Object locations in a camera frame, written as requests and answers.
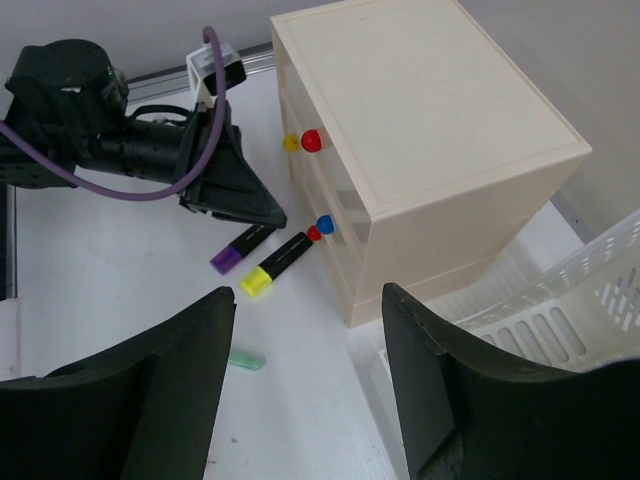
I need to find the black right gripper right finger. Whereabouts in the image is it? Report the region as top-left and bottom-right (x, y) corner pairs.
(382, 283), (639, 479)

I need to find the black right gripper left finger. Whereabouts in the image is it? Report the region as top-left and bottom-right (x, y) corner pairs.
(1, 287), (236, 479)

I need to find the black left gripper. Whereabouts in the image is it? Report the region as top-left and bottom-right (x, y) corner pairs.
(89, 108), (287, 229)

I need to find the cream drawer cabinet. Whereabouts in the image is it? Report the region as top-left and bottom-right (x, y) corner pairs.
(271, 1), (591, 327)

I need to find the purple highlighter marker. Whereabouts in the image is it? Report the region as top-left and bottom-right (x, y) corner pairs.
(210, 225), (276, 275)

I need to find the yellow highlighter marker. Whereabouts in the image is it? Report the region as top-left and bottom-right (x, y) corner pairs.
(239, 232), (313, 298)

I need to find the green transparent cap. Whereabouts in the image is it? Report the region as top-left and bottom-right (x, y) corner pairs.
(228, 350), (265, 372)

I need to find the white file organizer rack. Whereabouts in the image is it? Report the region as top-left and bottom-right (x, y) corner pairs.
(349, 199), (640, 480)

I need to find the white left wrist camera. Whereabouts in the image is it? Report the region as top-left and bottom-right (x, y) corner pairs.
(186, 42), (247, 107)

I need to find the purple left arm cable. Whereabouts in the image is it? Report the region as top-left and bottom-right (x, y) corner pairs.
(0, 25), (226, 204)

